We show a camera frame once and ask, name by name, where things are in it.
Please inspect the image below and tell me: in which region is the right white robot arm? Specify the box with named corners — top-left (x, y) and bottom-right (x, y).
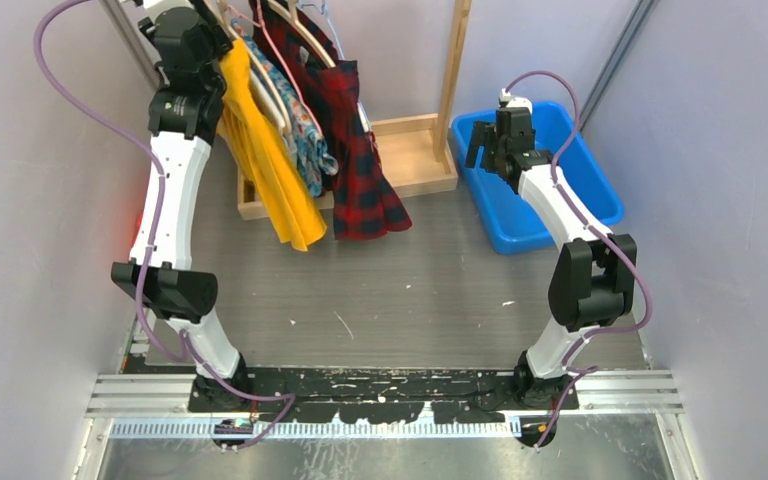
top-left (465, 107), bottom-right (637, 411)

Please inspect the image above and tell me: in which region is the red black plaid dress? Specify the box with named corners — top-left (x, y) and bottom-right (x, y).
top-left (254, 1), bottom-right (412, 240)

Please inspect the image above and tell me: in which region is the beige hanger under plaid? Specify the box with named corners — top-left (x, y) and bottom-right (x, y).
top-left (268, 0), bottom-right (336, 68)

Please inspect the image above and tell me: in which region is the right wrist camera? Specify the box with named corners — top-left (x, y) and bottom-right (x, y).
top-left (498, 89), bottom-right (533, 113)

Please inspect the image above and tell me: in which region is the blue wire hanger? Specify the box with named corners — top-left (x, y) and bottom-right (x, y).
top-left (297, 0), bottom-right (345, 60)

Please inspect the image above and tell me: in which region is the pink wire hanger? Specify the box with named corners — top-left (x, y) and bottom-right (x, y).
top-left (254, 0), bottom-right (323, 136)

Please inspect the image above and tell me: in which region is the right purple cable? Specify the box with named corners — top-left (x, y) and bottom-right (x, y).
top-left (507, 70), bottom-right (656, 452)

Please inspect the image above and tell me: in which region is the blue plastic bin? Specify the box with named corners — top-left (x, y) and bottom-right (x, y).
top-left (450, 101), bottom-right (625, 255)

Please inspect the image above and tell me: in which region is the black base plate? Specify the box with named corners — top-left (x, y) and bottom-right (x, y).
top-left (187, 367), bottom-right (579, 425)

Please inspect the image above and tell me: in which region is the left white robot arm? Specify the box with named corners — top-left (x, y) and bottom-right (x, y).
top-left (111, 1), bottom-right (253, 413)

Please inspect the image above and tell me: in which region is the wooden clothes rack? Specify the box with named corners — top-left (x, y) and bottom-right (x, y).
top-left (202, 0), bottom-right (473, 221)

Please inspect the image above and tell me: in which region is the beige plastic hanger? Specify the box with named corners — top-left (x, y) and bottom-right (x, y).
top-left (206, 1), bottom-right (292, 136)

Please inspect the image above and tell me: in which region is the yellow skirt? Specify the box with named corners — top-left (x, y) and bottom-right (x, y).
top-left (219, 39), bottom-right (327, 251)

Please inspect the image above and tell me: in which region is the blue floral garment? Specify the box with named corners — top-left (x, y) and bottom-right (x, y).
top-left (242, 36), bottom-right (339, 198)

